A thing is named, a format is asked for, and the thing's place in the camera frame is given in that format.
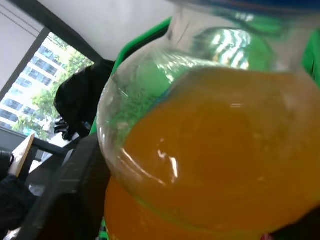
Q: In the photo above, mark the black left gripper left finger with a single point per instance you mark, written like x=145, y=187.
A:
x=67, y=190

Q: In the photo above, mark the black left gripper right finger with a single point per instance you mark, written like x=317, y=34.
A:
x=302, y=226

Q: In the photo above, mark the orange soda plastic bottle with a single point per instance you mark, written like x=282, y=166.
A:
x=215, y=140

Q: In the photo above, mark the green plastic basket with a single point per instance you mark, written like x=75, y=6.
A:
x=140, y=50

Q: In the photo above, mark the light wooden board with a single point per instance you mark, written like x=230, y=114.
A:
x=22, y=157

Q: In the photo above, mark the black desk frame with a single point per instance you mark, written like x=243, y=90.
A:
x=47, y=150

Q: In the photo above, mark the window with dark frame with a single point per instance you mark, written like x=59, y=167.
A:
x=37, y=82

